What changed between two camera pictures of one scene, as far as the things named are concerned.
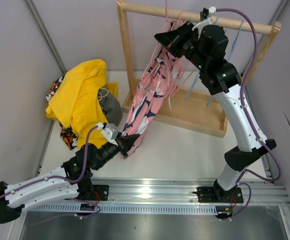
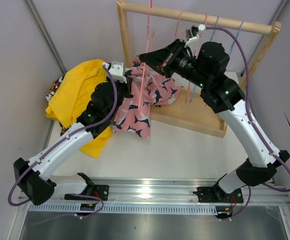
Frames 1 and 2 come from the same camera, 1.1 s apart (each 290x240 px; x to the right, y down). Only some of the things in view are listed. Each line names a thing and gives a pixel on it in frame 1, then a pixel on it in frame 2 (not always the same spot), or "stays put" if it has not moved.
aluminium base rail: x=164 y=196 stays put
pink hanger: x=158 y=46 → x=147 y=52
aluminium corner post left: x=34 y=12 stays put
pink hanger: x=187 y=77 → x=196 y=54
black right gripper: x=173 y=39 → x=166 y=57
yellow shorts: x=75 y=102 stays put
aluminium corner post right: x=282 y=7 stays put
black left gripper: x=125 y=142 → x=127 y=86
